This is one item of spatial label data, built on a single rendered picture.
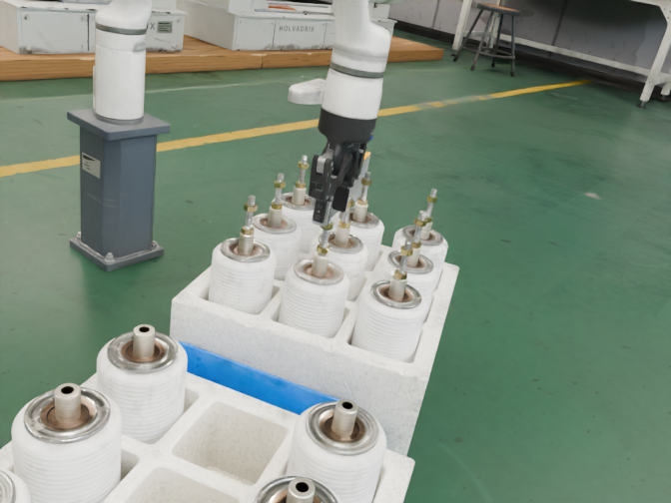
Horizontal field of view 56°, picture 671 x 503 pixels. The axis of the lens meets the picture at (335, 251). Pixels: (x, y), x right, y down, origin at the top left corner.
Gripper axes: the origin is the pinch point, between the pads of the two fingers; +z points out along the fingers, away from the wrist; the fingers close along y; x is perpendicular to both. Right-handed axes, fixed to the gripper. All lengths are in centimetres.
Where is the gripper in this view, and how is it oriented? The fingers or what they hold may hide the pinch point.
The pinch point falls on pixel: (331, 209)
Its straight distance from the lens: 89.3
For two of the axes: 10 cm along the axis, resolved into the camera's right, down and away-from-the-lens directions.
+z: -1.7, 8.8, 4.4
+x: -9.0, -3.2, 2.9
